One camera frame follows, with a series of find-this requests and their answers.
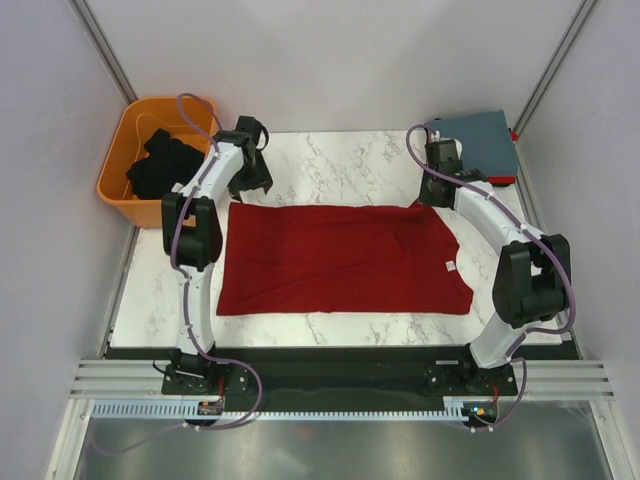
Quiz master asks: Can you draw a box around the left aluminium frame post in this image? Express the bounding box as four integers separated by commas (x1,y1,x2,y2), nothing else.
69,0,138,104

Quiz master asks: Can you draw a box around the folded grey blue t shirt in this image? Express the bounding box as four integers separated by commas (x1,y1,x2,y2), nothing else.
428,110,509,178

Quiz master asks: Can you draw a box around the dark red t shirt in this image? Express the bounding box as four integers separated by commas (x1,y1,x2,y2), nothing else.
217,203,473,316

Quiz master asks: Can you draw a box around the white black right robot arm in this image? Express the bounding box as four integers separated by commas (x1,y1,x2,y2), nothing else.
419,139,575,394

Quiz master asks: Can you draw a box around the orange plastic laundry basket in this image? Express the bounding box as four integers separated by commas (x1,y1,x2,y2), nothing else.
97,96,217,228

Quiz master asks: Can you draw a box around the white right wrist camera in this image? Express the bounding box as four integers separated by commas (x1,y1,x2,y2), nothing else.
431,130,462,155

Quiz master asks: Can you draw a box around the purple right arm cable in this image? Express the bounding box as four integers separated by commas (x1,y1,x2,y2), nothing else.
405,124,577,361

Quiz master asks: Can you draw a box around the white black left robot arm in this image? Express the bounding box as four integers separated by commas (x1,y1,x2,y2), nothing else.
161,116,273,395

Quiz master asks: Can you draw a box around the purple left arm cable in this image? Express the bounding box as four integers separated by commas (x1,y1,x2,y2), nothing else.
169,92,224,361

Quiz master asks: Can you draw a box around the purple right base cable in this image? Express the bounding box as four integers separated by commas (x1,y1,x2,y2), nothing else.
462,357,529,435

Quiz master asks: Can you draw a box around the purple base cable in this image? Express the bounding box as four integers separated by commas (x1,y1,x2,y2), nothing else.
462,357,529,435
92,357,269,456

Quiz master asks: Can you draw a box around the white slotted cable duct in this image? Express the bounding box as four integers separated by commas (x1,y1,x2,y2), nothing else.
91,399,468,422

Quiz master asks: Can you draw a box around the black t shirt in basket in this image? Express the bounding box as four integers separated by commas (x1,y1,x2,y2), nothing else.
126,129,205,200

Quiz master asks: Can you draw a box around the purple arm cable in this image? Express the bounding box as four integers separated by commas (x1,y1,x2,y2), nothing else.
405,124,577,361
169,92,224,361

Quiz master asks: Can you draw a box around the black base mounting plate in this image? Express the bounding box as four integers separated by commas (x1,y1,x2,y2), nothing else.
159,343,519,415

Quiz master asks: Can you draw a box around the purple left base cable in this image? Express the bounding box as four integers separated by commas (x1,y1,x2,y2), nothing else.
92,357,269,456

